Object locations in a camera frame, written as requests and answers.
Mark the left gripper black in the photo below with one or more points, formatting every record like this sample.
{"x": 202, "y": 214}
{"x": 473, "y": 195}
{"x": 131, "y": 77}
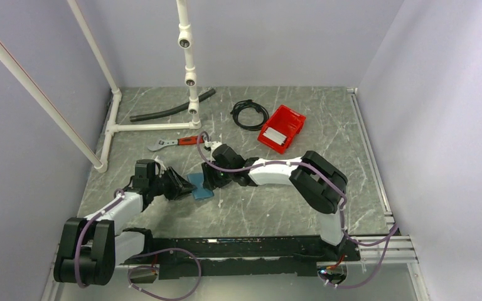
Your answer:
{"x": 180, "y": 187}

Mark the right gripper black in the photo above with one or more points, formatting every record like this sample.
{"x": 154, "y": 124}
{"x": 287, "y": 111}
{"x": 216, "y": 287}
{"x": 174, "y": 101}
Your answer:
{"x": 210, "y": 181}

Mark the blue card holder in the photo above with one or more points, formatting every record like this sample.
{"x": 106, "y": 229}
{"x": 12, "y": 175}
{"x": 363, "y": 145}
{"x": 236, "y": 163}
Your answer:
{"x": 200, "y": 192}

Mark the red plastic bin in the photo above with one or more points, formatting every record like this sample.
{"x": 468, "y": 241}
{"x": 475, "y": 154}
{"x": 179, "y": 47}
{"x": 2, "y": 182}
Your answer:
{"x": 286, "y": 121}

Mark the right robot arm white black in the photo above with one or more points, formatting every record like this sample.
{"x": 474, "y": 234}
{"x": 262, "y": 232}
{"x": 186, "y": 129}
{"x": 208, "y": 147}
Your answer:
{"x": 321, "y": 184}

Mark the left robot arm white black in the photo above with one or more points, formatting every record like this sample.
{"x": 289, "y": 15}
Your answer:
{"x": 91, "y": 247}

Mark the white cards in bin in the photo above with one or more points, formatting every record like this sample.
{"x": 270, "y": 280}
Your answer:
{"x": 275, "y": 136}

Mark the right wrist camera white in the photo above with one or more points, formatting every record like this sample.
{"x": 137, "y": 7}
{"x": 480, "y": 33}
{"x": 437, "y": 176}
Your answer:
{"x": 210, "y": 146}

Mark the red handled adjustable wrench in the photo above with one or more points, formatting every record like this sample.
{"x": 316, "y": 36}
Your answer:
{"x": 162, "y": 143}

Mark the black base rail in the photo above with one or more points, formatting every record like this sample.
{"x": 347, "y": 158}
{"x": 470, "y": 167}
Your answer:
{"x": 259, "y": 255}

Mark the white PVC pipe frame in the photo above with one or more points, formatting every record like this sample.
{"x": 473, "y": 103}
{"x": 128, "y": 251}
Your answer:
{"x": 101, "y": 162}

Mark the aluminium rail right side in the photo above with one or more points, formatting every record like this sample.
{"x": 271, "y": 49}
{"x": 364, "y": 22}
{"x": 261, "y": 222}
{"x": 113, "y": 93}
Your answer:
{"x": 401, "y": 249}

